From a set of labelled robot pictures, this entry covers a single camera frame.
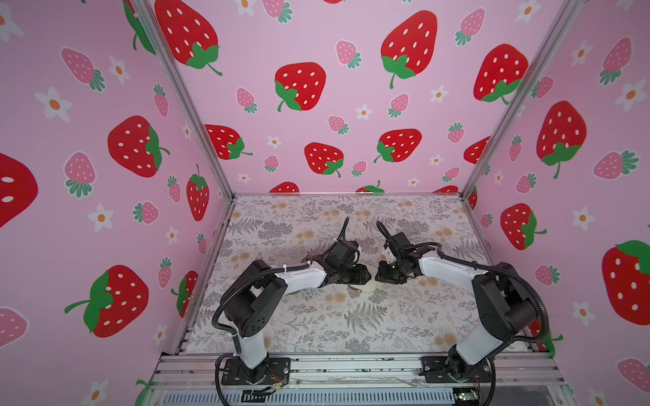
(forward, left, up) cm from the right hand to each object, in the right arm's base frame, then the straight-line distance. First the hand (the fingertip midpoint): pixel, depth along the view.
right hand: (373, 280), depth 90 cm
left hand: (0, +2, +2) cm, 3 cm away
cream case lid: (-3, +1, +1) cm, 3 cm away
